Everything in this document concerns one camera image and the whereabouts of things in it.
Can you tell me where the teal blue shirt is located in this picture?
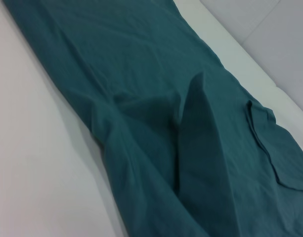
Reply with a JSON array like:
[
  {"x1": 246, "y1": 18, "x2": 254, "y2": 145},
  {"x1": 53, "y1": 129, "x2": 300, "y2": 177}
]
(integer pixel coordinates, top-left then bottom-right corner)
[{"x1": 1, "y1": 0, "x2": 303, "y2": 237}]

